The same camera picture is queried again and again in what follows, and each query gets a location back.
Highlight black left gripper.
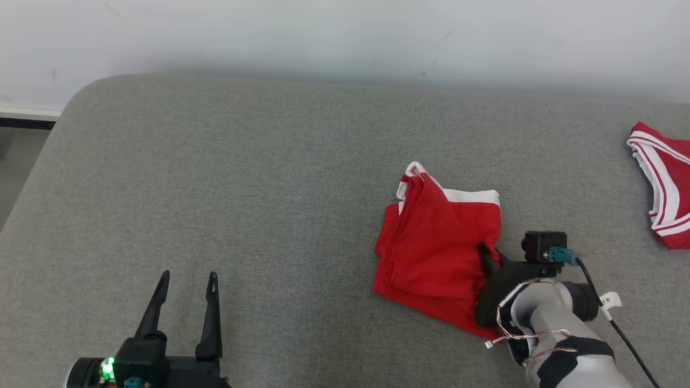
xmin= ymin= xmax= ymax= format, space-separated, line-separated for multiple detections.
xmin=134 ymin=270 xmax=233 ymax=388

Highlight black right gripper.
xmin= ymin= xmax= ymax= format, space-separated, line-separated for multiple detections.
xmin=474 ymin=242 xmax=562 ymax=330

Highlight red shorts with white trim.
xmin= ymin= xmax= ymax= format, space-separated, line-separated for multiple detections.
xmin=373 ymin=161 xmax=503 ymax=341

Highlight white cable label tag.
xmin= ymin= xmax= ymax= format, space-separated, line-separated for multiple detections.
xmin=599 ymin=292 xmax=623 ymax=322

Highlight grey metal bar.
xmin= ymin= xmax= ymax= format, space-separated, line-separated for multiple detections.
xmin=0 ymin=107 xmax=63 ymax=130

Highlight thin red white wire bundle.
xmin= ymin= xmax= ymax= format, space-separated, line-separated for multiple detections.
xmin=484 ymin=278 xmax=578 ymax=368

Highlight red jersey with white sleeves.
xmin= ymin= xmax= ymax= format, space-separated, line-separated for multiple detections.
xmin=626 ymin=121 xmax=690 ymax=250

